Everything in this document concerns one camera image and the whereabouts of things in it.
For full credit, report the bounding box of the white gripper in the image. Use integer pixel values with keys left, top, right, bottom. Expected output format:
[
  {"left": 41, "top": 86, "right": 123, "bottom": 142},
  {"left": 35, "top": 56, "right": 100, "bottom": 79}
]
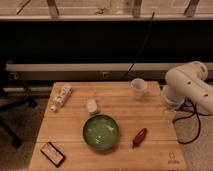
[{"left": 161, "top": 85, "right": 184, "bottom": 121}]

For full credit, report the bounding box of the green ceramic bowl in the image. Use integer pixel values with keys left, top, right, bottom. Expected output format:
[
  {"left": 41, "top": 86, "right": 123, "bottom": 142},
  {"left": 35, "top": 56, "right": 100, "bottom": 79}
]
[{"left": 82, "top": 114, "right": 120, "bottom": 151}]

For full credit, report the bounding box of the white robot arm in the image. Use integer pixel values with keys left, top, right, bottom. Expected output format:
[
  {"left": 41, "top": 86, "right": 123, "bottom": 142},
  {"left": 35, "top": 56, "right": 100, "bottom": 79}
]
[{"left": 161, "top": 61, "right": 213, "bottom": 114}]

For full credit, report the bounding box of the brown red oblong object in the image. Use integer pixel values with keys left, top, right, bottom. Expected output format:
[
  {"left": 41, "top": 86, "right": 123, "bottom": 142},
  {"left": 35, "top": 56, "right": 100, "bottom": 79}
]
[{"left": 133, "top": 128, "right": 147, "bottom": 147}]

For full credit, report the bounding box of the white tube with label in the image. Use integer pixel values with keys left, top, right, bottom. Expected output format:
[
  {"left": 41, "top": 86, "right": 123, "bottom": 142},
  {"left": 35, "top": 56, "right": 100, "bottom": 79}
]
[{"left": 51, "top": 84, "right": 72, "bottom": 112}]

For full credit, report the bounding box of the black orange flat box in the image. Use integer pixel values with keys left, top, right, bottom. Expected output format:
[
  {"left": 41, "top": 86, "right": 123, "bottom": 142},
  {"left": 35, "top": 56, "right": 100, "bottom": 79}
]
[{"left": 40, "top": 142, "right": 65, "bottom": 168}]

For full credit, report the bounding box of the black office chair base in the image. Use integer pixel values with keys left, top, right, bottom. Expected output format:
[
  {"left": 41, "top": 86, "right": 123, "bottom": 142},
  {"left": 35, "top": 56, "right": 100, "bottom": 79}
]
[{"left": 0, "top": 59, "right": 38, "bottom": 148}]

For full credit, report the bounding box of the white baseboard heater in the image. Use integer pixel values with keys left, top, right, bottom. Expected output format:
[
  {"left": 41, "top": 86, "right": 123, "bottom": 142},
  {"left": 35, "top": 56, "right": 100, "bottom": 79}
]
[{"left": 6, "top": 63, "right": 179, "bottom": 81}]

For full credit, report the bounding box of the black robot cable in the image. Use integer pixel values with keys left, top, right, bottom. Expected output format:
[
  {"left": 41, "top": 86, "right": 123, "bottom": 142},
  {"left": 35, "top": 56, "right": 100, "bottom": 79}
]
[{"left": 171, "top": 99, "right": 212, "bottom": 145}]

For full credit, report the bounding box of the black hanging cable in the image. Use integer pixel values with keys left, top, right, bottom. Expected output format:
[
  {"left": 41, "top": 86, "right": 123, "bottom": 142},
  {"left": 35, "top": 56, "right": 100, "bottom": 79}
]
[{"left": 120, "top": 11, "right": 156, "bottom": 81}]

